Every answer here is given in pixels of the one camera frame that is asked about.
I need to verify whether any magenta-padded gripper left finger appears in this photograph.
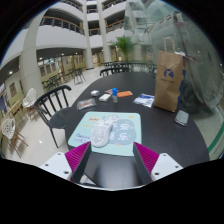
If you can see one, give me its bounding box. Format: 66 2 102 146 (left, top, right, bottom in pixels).
39 141 92 184

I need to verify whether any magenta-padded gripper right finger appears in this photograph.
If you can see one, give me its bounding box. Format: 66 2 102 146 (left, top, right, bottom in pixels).
132 141 184 185

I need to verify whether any white perforated computer mouse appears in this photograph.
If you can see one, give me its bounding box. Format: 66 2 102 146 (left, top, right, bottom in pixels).
90 119 114 148

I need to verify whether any light teal printed mouse pad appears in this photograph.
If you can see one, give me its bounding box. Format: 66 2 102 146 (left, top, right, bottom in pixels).
67 111 143 157

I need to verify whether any black spindle-back chair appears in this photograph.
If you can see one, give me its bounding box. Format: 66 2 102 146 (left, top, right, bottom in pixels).
33 84 73 149

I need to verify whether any small grey flat device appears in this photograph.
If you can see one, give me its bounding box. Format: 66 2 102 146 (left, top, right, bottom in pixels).
174 109 190 127

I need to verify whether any white perforated chair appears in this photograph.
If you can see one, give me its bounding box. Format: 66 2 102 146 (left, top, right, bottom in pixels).
22 87 38 119
0 117 29 158

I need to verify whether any clear plastic packet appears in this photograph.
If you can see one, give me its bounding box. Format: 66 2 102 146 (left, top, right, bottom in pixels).
76 97 97 111

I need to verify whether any white and blue packet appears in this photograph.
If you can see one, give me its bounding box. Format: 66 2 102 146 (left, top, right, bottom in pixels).
132 92 156 108

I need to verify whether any white rectangular box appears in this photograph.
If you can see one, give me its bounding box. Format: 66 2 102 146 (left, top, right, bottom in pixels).
98 93 112 103

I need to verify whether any brown paper bag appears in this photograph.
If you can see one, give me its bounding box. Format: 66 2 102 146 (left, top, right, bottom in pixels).
153 36 186 113

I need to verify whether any small blue-capped bottle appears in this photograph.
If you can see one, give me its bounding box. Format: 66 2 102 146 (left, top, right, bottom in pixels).
112 87 119 104

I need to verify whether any group of dark chairs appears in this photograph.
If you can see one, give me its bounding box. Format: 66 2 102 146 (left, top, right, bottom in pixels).
41 67 87 92

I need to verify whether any black chair with curved back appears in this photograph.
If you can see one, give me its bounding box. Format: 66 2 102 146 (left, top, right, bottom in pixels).
99 67 132 78

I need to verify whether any green potted palm plant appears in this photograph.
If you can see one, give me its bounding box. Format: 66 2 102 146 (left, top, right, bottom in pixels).
111 35 138 63

